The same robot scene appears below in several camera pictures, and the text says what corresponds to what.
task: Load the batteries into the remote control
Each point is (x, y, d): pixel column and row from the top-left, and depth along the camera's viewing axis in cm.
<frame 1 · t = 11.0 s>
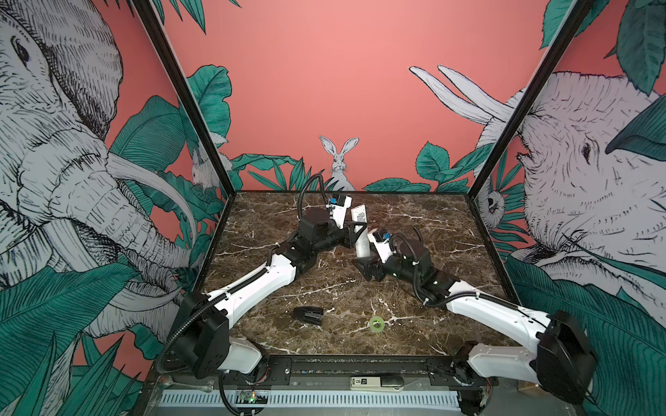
left hand: (365, 221, 74), fingers closed
right hand: (358, 252, 75), fingers open
black plastic clip part: (309, 315, 85), on the table
green tape ring: (376, 324, 85), on the table

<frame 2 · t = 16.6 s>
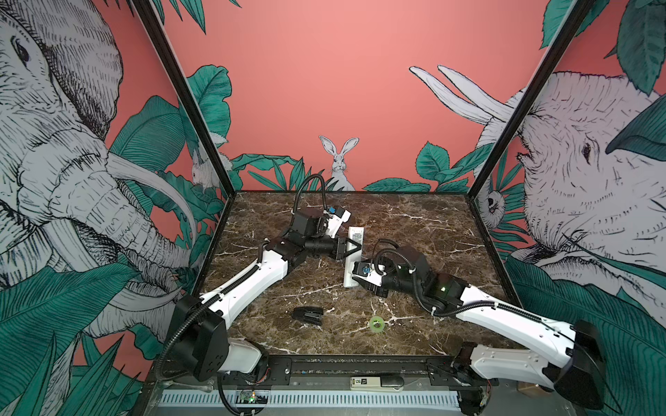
left hand: (359, 244, 73), fingers closed
right hand: (354, 267, 71), fingers open
the named things where they were.

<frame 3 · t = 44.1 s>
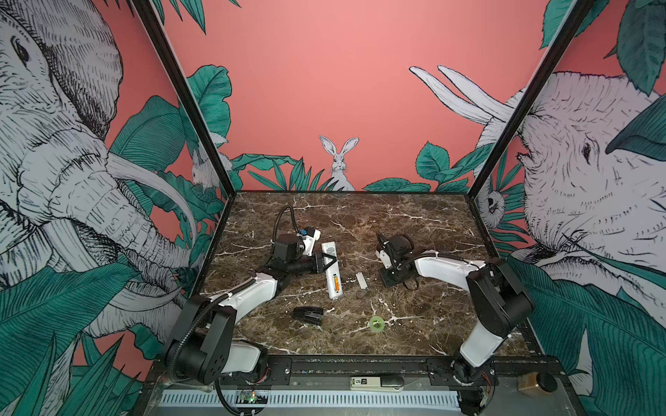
left hand: (335, 256, 83), fingers closed
right hand: (380, 276, 92), fingers closed
white remote control: (332, 275, 84), point 12 cm above the table
orange AA battery upright: (337, 285, 85), point 8 cm above the table
white battery cover: (362, 281, 95), on the table
the other named things where they were.

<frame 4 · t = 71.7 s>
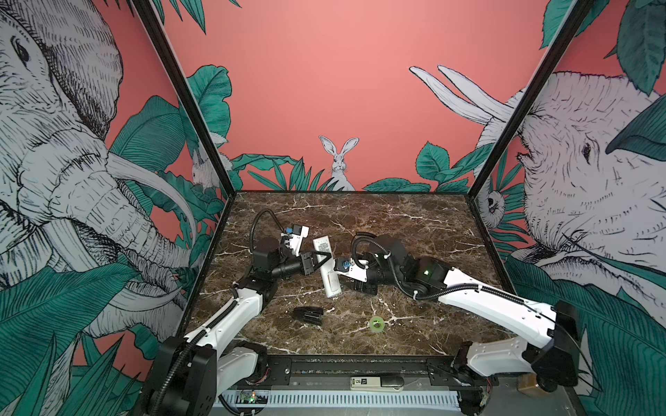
left hand: (329, 255, 75), fingers closed
right hand: (341, 270, 70), fingers open
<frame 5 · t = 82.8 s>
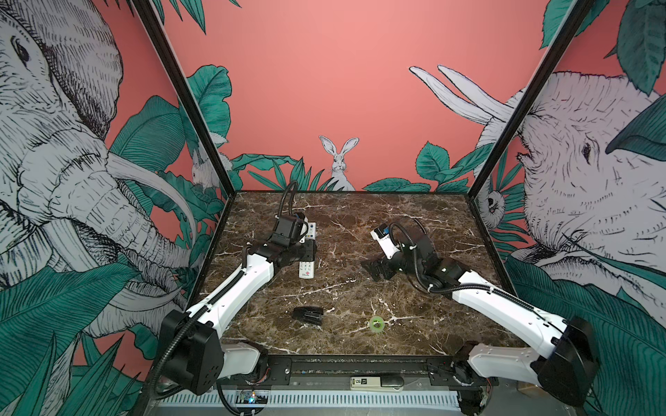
left hand: (311, 244, 83), fingers open
right hand: (369, 253, 76), fingers open
white remote control: (306, 269, 83), point 13 cm above the table
